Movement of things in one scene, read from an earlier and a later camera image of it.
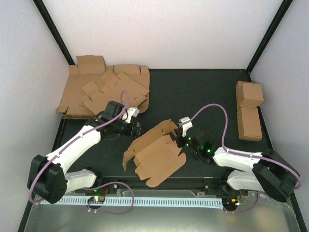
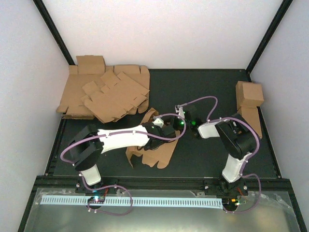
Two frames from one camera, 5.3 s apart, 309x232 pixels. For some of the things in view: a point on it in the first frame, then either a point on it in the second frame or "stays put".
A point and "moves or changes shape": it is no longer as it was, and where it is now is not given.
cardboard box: [249, 123] stays put
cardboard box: [157, 155] moves or changes shape
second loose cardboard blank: [111, 87] stays put
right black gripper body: [180, 144] -> [178, 126]
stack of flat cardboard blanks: [91, 85] stays put
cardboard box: [248, 94] stays put
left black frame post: [54, 31] stays put
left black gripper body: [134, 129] -> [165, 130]
